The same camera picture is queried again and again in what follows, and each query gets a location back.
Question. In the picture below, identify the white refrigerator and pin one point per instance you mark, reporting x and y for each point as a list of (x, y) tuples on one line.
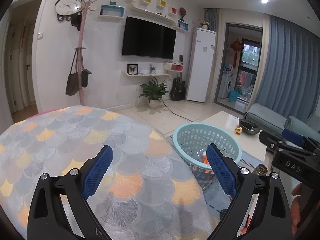
[(201, 62)]

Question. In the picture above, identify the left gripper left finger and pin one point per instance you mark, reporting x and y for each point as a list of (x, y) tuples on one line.
[(93, 171)]

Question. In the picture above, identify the small brass jar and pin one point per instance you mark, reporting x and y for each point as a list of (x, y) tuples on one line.
[(260, 170)]

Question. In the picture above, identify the brown tote bag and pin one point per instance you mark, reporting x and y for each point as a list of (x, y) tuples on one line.
[(72, 86)]

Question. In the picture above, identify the black acoustic guitar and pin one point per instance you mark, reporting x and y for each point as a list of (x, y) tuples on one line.
[(178, 89)]

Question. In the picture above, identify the blue curtain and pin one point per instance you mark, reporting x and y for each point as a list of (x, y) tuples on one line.
[(290, 83)]

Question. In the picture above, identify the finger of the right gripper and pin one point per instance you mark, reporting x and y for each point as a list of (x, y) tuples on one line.
[(293, 137)]

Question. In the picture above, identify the framed butterfly picture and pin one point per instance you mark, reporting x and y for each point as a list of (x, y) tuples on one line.
[(132, 69)]

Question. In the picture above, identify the white red wall box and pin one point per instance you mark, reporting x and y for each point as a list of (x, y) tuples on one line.
[(173, 67)]

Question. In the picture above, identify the teal sofa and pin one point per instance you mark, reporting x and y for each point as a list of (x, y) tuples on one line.
[(273, 123)]

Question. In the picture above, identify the blue white wall cube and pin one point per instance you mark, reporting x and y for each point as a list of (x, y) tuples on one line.
[(113, 11)]

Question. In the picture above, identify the person's right hand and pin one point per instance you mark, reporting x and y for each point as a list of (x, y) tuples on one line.
[(295, 207)]

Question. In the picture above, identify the red chinese knot ornament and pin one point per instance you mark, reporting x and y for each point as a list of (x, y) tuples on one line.
[(237, 46)]

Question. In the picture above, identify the white coffee table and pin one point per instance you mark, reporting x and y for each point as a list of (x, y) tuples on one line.
[(249, 143)]

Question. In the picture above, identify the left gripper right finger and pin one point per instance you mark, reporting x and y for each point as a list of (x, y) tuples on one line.
[(221, 170)]

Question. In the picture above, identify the colourful puzzle cube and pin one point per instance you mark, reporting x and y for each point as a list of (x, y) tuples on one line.
[(238, 130)]

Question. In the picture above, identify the teal bucket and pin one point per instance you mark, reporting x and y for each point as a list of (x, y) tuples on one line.
[(233, 95)]

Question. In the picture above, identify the white washing machine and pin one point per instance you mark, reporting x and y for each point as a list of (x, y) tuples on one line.
[(226, 84)]

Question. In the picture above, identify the small black bag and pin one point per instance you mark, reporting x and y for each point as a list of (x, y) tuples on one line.
[(84, 78)]

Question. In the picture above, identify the potted green plant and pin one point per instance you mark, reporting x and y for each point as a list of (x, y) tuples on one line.
[(154, 90)]

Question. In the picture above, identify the white curved wall shelf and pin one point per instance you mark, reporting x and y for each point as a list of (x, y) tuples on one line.
[(167, 76)]

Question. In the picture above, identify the dark ashtray bowl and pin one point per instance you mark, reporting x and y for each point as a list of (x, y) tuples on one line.
[(249, 127)]

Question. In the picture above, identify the black wall television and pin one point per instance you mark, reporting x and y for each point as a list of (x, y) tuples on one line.
[(148, 39)]

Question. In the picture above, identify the panda wall clock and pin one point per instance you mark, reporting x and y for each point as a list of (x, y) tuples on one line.
[(66, 8)]

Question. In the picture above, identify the patterned round pouf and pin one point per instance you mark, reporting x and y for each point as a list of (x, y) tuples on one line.
[(125, 172)]

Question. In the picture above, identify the pink coat stand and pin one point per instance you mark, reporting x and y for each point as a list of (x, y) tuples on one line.
[(85, 7)]

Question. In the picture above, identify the upper white curved shelf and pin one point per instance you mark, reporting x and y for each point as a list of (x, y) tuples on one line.
[(175, 24)]

